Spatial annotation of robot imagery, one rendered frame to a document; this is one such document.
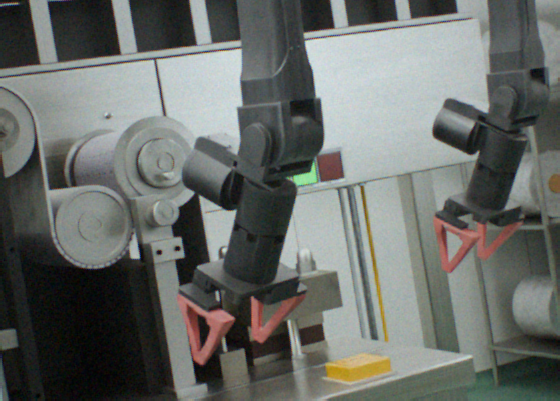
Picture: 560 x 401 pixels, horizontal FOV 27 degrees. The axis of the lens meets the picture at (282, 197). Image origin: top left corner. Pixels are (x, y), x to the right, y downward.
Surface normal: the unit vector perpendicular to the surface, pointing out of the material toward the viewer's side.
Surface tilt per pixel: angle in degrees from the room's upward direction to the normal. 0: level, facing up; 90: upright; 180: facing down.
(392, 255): 90
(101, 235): 90
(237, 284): 29
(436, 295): 90
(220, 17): 90
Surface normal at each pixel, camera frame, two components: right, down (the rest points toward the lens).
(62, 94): 0.45, -0.02
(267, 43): -0.60, 0.05
